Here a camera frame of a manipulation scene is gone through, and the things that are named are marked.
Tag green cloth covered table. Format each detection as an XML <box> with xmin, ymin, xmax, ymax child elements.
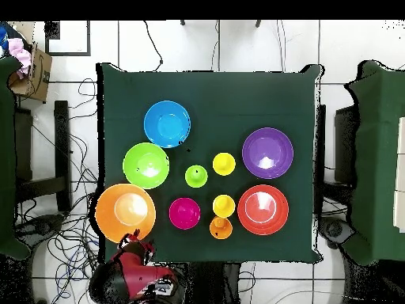
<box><xmin>0</xmin><ymin>56</ymin><xmax>31</xmax><ymax>260</ymax></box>
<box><xmin>344</xmin><ymin>59</ymin><xmax>405</xmax><ymax>265</ymax></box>

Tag large orange bowl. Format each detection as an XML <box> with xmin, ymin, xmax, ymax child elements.
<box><xmin>94</xmin><ymin>183</ymin><xmax>157</xmax><ymax>244</ymax></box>

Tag tangled black cables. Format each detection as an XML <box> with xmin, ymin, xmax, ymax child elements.
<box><xmin>15</xmin><ymin>78</ymin><xmax>107</xmax><ymax>304</ymax></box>

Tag black framed white board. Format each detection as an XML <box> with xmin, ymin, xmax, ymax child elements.
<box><xmin>44</xmin><ymin>21</ymin><xmax>92</xmax><ymax>57</ymax></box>

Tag small pink bowl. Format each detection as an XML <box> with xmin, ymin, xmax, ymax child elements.
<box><xmin>168</xmin><ymin>197</ymin><xmax>202</xmax><ymax>230</ymax></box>

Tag green cup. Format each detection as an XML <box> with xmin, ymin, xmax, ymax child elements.
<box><xmin>184</xmin><ymin>164</ymin><xmax>209</xmax><ymax>188</ymax></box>

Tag yellow cup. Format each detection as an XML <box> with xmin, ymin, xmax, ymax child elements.
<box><xmin>212</xmin><ymin>194</ymin><xmax>237</xmax><ymax>219</ymax></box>
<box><xmin>212</xmin><ymin>152</ymin><xmax>237</xmax><ymax>177</ymax></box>

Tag pink cloth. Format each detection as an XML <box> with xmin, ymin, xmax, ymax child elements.
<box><xmin>7</xmin><ymin>37</ymin><xmax>32</xmax><ymax>78</ymax></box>

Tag dark green tablecloth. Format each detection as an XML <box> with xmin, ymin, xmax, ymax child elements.
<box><xmin>96</xmin><ymin>63</ymin><xmax>324</xmax><ymax>265</ymax></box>

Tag green bowl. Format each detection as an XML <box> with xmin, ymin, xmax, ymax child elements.
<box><xmin>122</xmin><ymin>142</ymin><xmax>171</xmax><ymax>190</ymax></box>

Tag black bench frame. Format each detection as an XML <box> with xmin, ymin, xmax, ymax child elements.
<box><xmin>13</xmin><ymin>100</ymin><xmax>72</xmax><ymax>213</ymax></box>

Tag purple bowl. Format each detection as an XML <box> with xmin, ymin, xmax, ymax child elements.
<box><xmin>241</xmin><ymin>127</ymin><xmax>294</xmax><ymax>181</ymax></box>

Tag white box stack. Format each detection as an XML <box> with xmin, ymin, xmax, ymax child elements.
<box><xmin>392</xmin><ymin>116</ymin><xmax>405</xmax><ymax>234</ymax></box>

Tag red bowl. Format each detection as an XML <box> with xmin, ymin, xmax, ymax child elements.
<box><xmin>237</xmin><ymin>184</ymin><xmax>290</xmax><ymax>236</ymax></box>

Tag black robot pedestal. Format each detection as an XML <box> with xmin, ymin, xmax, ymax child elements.
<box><xmin>186</xmin><ymin>262</ymin><xmax>241</xmax><ymax>304</ymax></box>

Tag orange cup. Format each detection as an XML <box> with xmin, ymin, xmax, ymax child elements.
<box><xmin>209</xmin><ymin>215</ymin><xmax>233</xmax><ymax>241</ymax></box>

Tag cardboard box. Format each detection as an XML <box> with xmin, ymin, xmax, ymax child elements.
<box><xmin>7</xmin><ymin>47</ymin><xmax>53</xmax><ymax>103</ymax></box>

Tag blue bowl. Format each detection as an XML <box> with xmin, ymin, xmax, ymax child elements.
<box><xmin>143</xmin><ymin>100</ymin><xmax>191</xmax><ymax>149</ymax></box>

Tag black floor cable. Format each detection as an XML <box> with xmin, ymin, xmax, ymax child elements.
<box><xmin>142</xmin><ymin>21</ymin><xmax>164</xmax><ymax>72</ymax></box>

